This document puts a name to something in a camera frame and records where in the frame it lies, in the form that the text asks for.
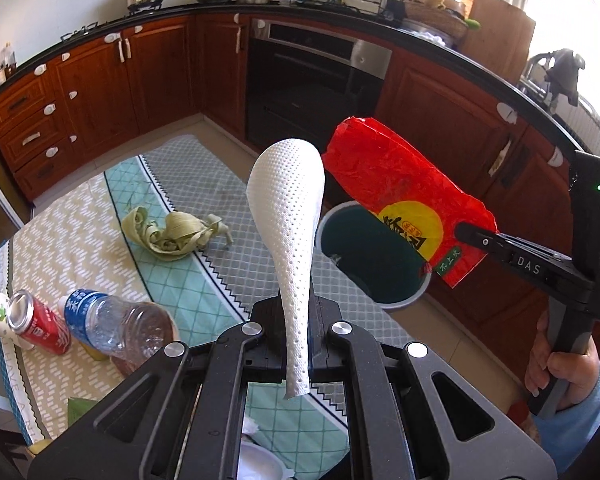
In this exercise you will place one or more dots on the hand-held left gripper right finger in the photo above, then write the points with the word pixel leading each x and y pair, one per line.
pixel 327 345

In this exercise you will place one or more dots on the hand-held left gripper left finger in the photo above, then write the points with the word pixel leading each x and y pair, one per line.
pixel 265 345

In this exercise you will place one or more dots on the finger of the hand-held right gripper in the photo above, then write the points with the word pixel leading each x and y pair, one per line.
pixel 482 241

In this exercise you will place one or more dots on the grey trash bin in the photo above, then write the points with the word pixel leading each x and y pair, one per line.
pixel 365 265

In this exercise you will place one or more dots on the red plastic bag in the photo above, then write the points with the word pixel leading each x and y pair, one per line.
pixel 390 175

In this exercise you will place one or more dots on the white paper towel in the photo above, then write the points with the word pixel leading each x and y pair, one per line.
pixel 287 220

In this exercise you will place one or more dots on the person's right forearm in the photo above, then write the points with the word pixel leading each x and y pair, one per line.
pixel 580 430

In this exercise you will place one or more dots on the person's right hand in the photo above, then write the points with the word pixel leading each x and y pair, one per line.
pixel 577 370

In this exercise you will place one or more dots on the patterned tablecloth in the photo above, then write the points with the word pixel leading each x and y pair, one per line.
pixel 180 280

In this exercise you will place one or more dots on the white plastic container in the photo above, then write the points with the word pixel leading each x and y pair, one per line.
pixel 262 465

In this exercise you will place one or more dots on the wooden sink cabinet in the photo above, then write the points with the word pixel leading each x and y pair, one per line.
pixel 445 110

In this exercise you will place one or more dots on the green leaf strips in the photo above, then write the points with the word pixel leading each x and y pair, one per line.
pixel 172 235

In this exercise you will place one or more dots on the clear plastic bottle blue label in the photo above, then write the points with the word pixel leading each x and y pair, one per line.
pixel 115 325

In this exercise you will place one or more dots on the grey kitchen faucet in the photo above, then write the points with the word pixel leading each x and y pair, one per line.
pixel 560 72

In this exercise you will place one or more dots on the wooden cutting board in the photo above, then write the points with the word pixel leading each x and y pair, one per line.
pixel 497 35

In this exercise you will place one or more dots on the red soda can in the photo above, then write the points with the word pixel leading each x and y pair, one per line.
pixel 42 325

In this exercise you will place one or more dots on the wicker basket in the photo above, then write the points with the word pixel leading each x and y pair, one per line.
pixel 435 20

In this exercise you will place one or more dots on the built-in black oven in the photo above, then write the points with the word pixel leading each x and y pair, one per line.
pixel 305 90

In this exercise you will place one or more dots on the wooden base cabinet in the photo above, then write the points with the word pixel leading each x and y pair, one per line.
pixel 150 75

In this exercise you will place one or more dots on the wooden drawer cabinet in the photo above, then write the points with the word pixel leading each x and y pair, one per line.
pixel 25 130

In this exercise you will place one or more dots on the black kitchen countertop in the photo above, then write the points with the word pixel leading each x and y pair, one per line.
pixel 190 9

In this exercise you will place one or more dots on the gas stove burner grate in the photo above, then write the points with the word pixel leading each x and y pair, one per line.
pixel 80 31

